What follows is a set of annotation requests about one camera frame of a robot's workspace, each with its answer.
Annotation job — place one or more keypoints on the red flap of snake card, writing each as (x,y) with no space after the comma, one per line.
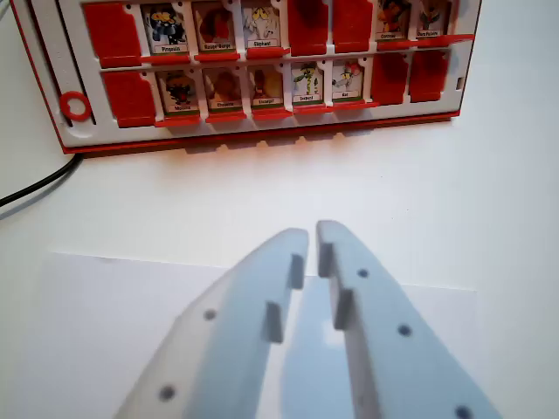
(312,109)

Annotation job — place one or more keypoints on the red flap of snail card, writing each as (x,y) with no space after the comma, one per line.
(271,114)

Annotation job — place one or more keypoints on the red flap of rat card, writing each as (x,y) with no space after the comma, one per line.
(356,105)

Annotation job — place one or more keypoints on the red board flap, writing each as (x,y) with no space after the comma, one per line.
(353,24)
(388,78)
(308,26)

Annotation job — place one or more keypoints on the red flap of elephant card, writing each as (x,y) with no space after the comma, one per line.
(267,52)

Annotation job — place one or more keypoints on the red and white game board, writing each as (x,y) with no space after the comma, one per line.
(109,131)

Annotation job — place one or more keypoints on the rat picture card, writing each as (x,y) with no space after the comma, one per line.
(347,83)

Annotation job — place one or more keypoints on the elephant picture card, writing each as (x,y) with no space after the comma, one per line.
(260,26)

